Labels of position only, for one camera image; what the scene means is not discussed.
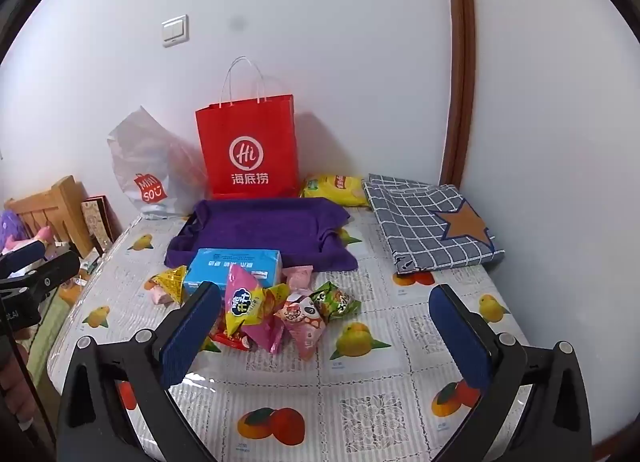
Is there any patterned box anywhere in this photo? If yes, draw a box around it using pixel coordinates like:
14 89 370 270
81 194 123 255

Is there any purple plush toy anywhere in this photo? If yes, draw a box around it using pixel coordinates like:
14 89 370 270
0 208 26 253

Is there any grey checked star cloth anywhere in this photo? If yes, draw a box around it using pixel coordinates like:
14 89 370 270
361 173 507 275

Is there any red paper bag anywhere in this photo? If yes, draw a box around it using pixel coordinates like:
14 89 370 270
195 56 301 200

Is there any yellow snack packet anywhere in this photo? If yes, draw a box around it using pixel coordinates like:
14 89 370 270
151 265 188 307

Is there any yellow chips bag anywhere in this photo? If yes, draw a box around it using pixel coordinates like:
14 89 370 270
300 174 370 207

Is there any pink and yellow snack bag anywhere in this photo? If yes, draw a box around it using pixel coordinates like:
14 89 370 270
222 264 286 355

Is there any pink plush toy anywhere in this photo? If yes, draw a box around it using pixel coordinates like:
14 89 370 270
12 226 55 253

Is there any white plastic bag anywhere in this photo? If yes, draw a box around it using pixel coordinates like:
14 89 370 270
106 106 210 220

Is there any pink cartoon snack packet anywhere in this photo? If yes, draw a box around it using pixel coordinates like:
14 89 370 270
277 292 328 362

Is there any purple towel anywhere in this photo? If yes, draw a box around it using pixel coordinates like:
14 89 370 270
164 198 359 273

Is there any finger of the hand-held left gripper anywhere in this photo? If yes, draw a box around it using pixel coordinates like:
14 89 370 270
0 251 81 303
0 243 45 277

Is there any person's left hand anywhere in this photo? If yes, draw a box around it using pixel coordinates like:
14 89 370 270
0 359 36 425

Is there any blue tissue pack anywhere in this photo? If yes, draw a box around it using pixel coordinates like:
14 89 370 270
182 248 283 299

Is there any red and gold snack packet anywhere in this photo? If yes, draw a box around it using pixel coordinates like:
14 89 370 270
209 324 253 353

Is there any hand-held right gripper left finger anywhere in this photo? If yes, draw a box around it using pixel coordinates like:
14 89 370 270
55 282 223 462

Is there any wooden furniture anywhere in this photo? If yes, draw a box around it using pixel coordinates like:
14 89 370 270
4 175 96 259

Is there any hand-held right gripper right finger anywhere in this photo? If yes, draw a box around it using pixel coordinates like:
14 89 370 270
429 285 593 462

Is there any white light switch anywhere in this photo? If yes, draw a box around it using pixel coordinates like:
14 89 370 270
161 14 191 48

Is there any green snack packet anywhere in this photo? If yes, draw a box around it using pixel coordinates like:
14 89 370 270
310 281 362 323

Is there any brown wooden door frame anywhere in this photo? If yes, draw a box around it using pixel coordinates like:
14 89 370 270
439 0 477 187

